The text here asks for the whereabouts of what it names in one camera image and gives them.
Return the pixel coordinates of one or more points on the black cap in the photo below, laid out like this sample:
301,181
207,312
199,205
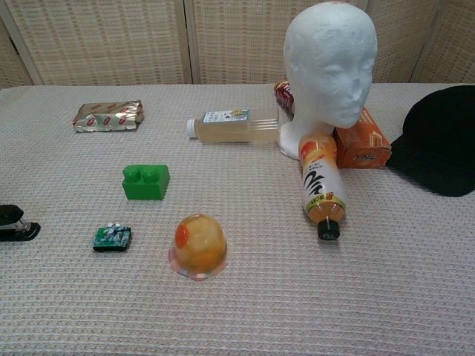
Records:
441,148

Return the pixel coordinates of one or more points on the clear tea bottle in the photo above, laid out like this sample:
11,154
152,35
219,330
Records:
234,130

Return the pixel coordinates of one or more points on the orange juice bottle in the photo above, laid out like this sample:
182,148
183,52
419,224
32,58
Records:
322,178

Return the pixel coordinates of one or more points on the white foam mannequin head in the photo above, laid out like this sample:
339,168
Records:
326,59

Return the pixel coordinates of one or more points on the orange fruit jelly cup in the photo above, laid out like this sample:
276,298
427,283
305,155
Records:
200,244

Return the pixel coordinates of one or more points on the green plastic building block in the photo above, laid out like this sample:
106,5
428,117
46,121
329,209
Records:
144,185

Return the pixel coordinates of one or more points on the beige waffle weave tablecloth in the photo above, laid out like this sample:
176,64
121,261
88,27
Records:
259,304

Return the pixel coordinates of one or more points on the orange cardboard box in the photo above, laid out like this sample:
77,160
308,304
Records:
367,148

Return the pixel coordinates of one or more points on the small green snack packet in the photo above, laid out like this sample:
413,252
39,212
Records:
111,238

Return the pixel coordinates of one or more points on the gold foil snack packet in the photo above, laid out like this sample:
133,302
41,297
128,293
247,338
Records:
105,116

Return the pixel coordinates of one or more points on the woven bamboo folding screen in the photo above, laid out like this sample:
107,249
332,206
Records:
111,37

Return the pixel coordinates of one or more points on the black stapler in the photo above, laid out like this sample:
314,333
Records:
15,230

